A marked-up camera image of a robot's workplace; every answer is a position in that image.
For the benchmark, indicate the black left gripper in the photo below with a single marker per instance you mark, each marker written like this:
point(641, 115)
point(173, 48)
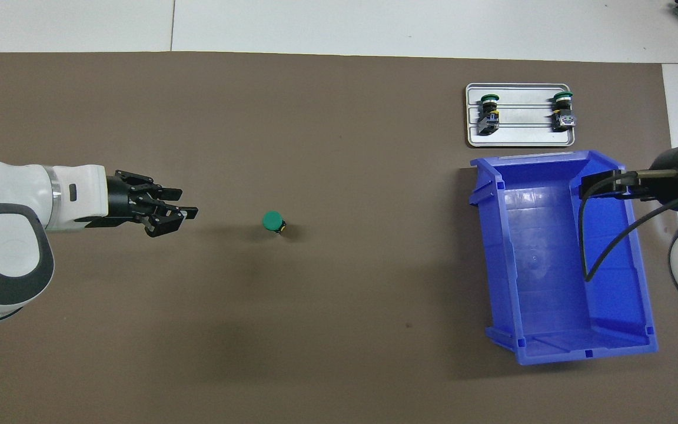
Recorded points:
point(118, 203)

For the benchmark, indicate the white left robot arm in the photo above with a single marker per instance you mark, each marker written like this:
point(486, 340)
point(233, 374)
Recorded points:
point(3, 247)

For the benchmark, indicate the silver metal tray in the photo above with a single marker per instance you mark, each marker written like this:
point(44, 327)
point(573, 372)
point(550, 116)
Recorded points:
point(527, 135)

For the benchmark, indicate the green push button switch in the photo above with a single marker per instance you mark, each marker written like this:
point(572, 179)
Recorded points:
point(488, 115)
point(271, 221)
point(564, 112)

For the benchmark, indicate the brown table mat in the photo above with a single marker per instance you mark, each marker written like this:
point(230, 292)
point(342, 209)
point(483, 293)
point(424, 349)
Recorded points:
point(374, 324)

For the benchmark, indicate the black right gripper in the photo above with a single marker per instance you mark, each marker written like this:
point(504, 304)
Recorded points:
point(671, 174)

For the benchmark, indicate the blue plastic storage bin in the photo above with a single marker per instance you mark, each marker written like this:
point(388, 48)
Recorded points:
point(545, 282)

